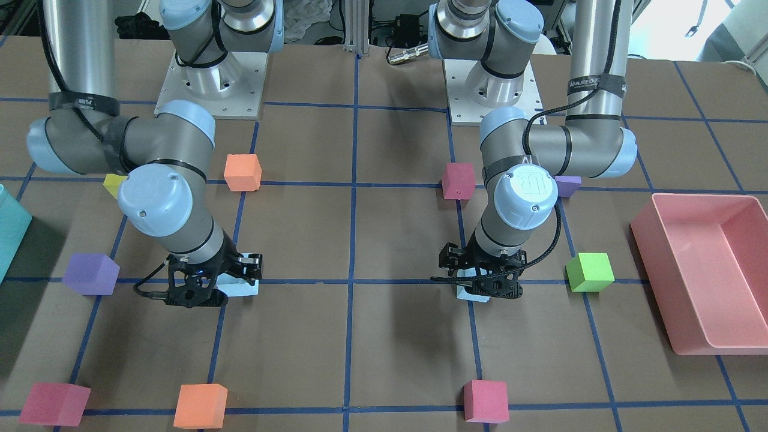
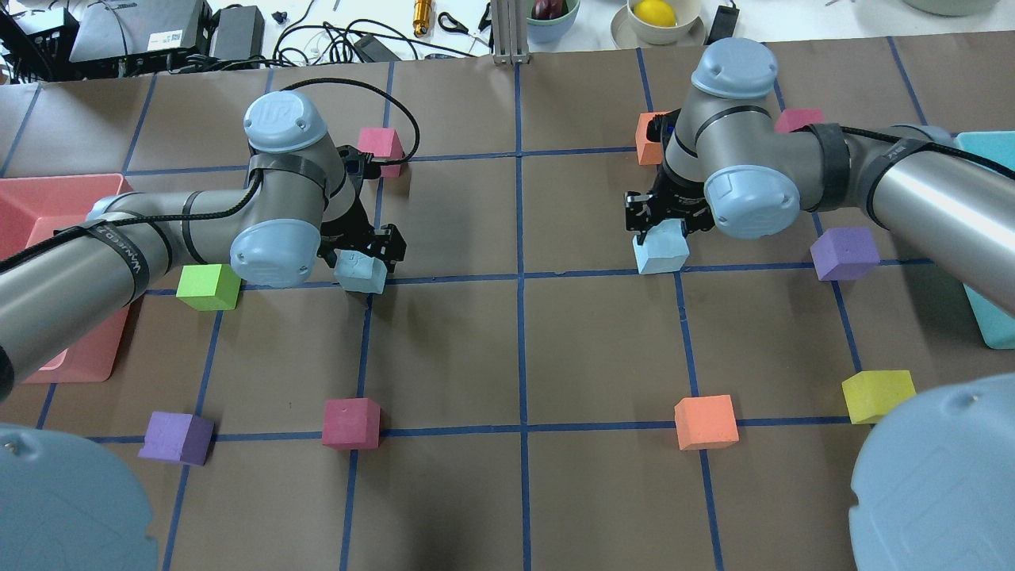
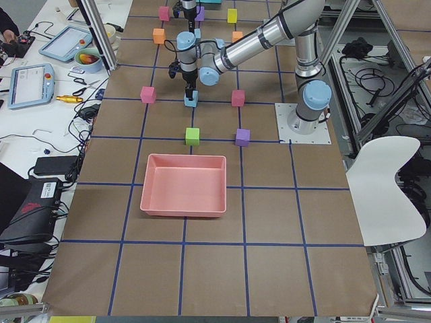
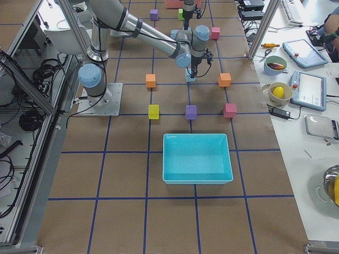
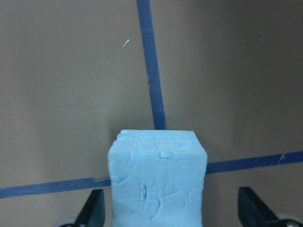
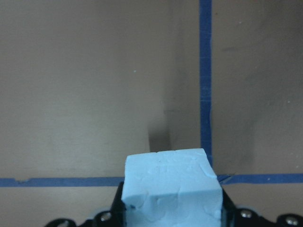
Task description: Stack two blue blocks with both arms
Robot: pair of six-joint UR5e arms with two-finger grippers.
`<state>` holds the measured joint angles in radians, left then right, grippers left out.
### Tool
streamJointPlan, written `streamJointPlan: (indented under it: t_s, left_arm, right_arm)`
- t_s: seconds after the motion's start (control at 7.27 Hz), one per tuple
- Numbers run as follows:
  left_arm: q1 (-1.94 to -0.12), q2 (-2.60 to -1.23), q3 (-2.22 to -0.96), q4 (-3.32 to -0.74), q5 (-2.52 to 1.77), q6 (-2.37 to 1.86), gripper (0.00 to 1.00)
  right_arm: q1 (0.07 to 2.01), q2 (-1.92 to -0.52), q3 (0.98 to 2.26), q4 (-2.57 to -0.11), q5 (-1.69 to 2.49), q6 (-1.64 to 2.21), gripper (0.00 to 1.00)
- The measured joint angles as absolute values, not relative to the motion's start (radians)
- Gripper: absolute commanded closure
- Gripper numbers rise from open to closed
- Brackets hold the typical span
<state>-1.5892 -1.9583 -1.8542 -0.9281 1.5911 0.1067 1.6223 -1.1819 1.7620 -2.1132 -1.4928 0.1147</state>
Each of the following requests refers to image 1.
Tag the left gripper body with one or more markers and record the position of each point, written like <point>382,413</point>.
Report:
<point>450,255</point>

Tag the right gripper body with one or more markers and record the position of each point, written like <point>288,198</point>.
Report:
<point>230,255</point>

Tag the light blue block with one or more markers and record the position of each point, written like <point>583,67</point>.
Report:
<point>236,287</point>
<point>461,292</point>

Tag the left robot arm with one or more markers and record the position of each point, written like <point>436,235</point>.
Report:
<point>522,155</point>

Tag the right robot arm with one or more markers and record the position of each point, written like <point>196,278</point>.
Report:
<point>164,159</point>

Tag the green block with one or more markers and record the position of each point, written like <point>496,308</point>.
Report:
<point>589,272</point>

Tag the purple block near teal tray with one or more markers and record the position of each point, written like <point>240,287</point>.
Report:
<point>91,274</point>

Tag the pink block near base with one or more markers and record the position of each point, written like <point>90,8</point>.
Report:
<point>458,181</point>

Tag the purple block near pink tray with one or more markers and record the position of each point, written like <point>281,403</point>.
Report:
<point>568,185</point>

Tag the orange block far side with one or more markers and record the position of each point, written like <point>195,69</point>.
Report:
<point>201,407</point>

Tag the orange block near bases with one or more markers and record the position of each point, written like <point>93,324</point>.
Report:
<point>243,173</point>

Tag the pink block front middle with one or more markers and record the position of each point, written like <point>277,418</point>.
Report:
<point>486,401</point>

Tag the yellow block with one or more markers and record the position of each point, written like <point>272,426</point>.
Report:
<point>112,183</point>

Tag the pink block far corner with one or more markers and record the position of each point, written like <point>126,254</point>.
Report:
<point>55,404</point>

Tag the teal tray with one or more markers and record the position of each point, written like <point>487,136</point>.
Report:
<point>15,221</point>

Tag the pink tray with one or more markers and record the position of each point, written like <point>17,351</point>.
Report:
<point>706,259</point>

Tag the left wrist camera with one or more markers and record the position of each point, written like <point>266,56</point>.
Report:
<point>452,257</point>

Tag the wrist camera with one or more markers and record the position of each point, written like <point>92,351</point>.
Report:
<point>452,257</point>
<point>250,267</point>

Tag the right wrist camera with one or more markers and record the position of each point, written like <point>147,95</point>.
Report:
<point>250,267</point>

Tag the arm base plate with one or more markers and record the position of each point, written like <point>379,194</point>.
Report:
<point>231,90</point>
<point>473,93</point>

